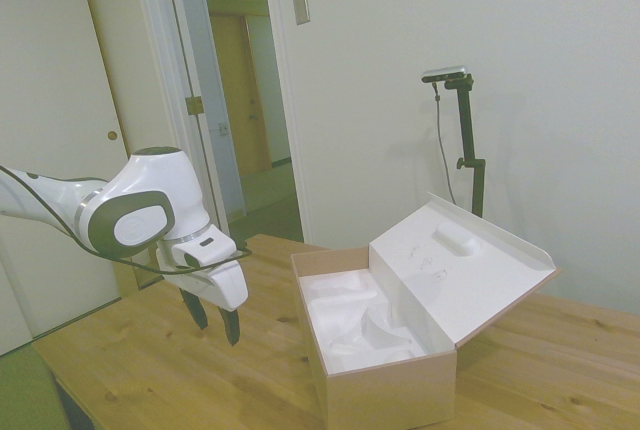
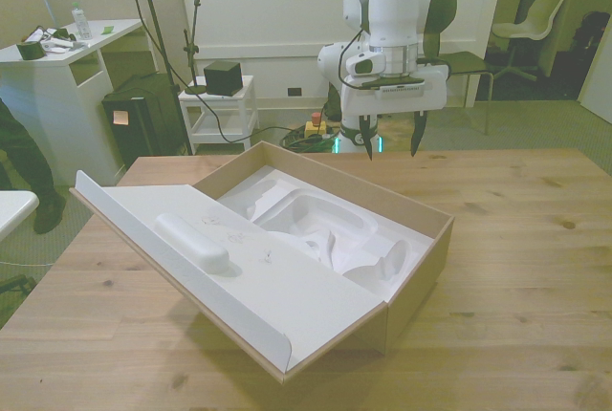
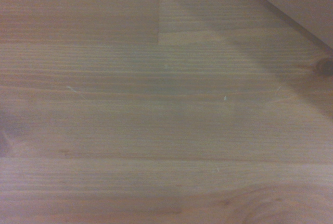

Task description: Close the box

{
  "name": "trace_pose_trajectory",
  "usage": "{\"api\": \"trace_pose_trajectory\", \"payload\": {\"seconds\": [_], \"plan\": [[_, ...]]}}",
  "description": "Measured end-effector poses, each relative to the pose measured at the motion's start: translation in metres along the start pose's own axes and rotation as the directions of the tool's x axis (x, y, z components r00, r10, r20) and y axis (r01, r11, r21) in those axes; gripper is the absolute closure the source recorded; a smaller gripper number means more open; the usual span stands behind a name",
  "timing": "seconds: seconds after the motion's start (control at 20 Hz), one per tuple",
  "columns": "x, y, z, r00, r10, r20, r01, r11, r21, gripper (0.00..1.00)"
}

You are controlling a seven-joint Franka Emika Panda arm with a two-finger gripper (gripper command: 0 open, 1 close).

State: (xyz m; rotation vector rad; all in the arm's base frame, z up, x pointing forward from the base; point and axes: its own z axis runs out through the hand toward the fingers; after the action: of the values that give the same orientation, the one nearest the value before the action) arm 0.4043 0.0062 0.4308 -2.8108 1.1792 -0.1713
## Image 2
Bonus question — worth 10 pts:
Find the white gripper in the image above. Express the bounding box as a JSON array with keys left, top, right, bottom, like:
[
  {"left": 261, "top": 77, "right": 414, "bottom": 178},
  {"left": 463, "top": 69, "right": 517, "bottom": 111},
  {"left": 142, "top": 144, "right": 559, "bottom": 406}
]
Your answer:
[{"left": 340, "top": 61, "right": 450, "bottom": 162}]

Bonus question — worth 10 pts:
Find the white moulded box insert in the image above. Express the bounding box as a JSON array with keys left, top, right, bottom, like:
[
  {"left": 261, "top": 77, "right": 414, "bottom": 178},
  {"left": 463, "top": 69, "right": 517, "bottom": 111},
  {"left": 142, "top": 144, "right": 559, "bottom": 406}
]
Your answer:
[{"left": 217, "top": 165, "right": 436, "bottom": 305}]

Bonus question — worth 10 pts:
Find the brown cardboard box with lid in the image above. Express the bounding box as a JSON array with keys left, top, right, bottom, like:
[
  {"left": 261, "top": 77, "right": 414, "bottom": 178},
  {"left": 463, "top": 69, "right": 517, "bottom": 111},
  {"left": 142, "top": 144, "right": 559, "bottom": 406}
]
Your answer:
[{"left": 69, "top": 141, "right": 455, "bottom": 386}]

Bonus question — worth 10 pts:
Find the yellow emergency stop button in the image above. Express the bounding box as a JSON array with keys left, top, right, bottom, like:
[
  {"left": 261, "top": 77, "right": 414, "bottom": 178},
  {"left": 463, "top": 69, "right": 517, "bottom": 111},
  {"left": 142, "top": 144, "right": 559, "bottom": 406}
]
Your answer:
[{"left": 304, "top": 113, "right": 331, "bottom": 139}]

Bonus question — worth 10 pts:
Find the dark shell chair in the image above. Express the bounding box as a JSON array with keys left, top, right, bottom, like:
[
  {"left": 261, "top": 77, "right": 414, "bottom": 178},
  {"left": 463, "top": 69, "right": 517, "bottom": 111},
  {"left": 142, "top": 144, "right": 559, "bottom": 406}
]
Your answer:
[{"left": 432, "top": 47, "right": 496, "bottom": 136}]

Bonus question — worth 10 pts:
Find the small white side table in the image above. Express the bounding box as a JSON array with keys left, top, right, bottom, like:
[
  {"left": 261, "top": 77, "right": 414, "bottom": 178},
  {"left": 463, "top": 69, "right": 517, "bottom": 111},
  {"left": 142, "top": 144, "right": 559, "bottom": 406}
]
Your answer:
[{"left": 178, "top": 75, "right": 261, "bottom": 154}]

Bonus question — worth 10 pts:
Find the black cube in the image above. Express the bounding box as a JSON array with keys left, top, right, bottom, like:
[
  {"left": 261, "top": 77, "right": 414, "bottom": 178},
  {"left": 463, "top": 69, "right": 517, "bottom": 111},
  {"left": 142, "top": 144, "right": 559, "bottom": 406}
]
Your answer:
[{"left": 203, "top": 60, "right": 243, "bottom": 97}]

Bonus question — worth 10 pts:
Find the white swivel chair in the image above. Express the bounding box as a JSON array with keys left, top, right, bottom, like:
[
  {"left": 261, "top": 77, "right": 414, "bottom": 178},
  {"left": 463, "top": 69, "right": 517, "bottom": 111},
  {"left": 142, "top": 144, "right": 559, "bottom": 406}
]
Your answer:
[{"left": 491, "top": 0, "right": 566, "bottom": 82}]

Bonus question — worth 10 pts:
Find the dark bag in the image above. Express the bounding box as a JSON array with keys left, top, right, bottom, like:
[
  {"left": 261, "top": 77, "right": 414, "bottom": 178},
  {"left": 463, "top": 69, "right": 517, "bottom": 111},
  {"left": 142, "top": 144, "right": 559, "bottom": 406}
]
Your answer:
[{"left": 571, "top": 11, "right": 612, "bottom": 97}]

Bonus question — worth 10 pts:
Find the black microphone stand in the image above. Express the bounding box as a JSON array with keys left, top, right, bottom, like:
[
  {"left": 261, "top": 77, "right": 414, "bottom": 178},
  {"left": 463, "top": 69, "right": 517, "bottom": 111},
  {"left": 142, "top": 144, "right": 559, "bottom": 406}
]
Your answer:
[{"left": 183, "top": 0, "right": 209, "bottom": 97}]

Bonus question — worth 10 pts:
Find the black tripod stand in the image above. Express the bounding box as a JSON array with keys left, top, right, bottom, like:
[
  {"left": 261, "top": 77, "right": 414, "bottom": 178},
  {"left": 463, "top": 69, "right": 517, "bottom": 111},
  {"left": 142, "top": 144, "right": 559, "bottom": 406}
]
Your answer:
[{"left": 129, "top": 0, "right": 195, "bottom": 157}]

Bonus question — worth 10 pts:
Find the black cabinet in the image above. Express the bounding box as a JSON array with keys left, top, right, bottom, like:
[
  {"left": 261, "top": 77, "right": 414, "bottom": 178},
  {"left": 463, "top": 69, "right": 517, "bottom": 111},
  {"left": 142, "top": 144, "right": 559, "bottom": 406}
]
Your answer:
[{"left": 100, "top": 74, "right": 190, "bottom": 171}]

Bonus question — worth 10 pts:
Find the clear plastic bottle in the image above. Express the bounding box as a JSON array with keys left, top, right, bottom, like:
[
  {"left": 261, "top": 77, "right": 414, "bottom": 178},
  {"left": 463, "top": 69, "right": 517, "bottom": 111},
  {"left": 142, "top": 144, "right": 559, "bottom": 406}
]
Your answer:
[{"left": 70, "top": 1, "right": 93, "bottom": 42}]

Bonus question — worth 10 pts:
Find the white counter desk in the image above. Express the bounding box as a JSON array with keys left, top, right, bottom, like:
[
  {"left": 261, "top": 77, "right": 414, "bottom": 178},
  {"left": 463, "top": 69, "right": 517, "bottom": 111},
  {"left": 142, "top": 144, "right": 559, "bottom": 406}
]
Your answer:
[{"left": 0, "top": 18, "right": 144, "bottom": 187}]

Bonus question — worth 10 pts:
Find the dark shoe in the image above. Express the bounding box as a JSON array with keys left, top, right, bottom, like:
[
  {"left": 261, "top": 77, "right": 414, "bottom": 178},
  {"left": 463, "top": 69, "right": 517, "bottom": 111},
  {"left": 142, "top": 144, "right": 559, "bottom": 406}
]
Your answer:
[{"left": 33, "top": 194, "right": 68, "bottom": 235}]

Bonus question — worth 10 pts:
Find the white round-edged table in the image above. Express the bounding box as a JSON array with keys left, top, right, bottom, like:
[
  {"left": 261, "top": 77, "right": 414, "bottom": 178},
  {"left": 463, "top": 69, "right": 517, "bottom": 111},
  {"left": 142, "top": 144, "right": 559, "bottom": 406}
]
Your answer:
[{"left": 0, "top": 189, "right": 40, "bottom": 243}]

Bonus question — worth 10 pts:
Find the black stand foot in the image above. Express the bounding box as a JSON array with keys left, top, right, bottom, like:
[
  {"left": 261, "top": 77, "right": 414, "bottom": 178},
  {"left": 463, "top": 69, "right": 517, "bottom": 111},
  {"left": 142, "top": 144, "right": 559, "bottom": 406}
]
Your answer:
[{"left": 0, "top": 274, "right": 33, "bottom": 295}]

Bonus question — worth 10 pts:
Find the white wrist camera with mount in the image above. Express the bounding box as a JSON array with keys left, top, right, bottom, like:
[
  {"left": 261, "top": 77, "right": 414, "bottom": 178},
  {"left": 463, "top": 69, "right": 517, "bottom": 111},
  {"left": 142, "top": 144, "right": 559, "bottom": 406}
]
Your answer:
[{"left": 345, "top": 51, "right": 427, "bottom": 97}]

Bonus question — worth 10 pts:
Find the floor cable bundle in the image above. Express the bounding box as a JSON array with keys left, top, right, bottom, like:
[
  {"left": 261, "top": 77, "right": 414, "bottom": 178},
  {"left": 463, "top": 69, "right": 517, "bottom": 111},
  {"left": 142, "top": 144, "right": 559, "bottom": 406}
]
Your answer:
[{"left": 281, "top": 126, "right": 336, "bottom": 150}]

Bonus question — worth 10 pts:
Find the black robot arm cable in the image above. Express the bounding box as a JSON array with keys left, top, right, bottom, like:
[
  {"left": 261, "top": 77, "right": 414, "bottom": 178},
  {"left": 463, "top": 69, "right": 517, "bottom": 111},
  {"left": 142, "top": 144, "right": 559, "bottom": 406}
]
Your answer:
[{"left": 329, "top": 0, "right": 375, "bottom": 93}]

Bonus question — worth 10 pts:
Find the black hanging cable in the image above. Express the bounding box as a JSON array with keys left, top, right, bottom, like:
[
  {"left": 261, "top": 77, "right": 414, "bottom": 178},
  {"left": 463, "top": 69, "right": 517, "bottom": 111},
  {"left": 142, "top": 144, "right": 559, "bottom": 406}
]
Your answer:
[{"left": 114, "top": 0, "right": 288, "bottom": 150}]

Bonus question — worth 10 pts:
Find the white device with cables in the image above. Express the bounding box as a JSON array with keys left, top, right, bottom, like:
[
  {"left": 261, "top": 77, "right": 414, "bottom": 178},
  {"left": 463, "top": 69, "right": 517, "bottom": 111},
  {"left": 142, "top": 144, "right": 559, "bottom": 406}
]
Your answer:
[{"left": 23, "top": 27, "right": 87, "bottom": 55}]

